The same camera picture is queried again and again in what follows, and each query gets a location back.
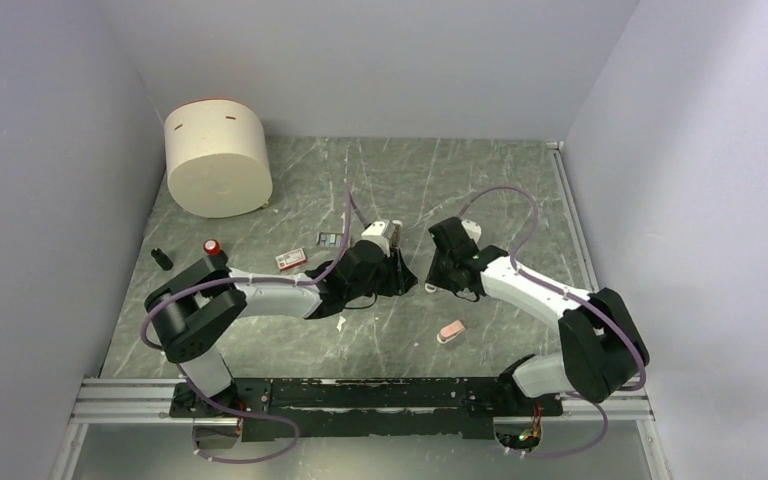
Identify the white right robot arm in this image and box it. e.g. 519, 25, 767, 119
426, 217, 650, 414

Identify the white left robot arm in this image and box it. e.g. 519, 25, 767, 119
144, 240, 418, 416

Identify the red capped black bottle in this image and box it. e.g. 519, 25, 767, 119
203, 239, 227, 261

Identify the cream cylindrical container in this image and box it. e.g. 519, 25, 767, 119
164, 98, 273, 219

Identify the small black cylinder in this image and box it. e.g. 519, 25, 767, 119
150, 248, 174, 271

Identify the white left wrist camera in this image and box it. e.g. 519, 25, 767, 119
361, 220, 393, 256

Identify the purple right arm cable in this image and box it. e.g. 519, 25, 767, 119
456, 185, 649, 460

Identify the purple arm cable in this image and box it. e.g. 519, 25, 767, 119
140, 184, 302, 464
456, 185, 649, 460

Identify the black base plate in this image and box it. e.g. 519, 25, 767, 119
168, 377, 563, 442

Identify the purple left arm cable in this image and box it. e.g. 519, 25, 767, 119
140, 184, 302, 464

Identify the aluminium frame rail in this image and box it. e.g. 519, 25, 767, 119
69, 140, 656, 425

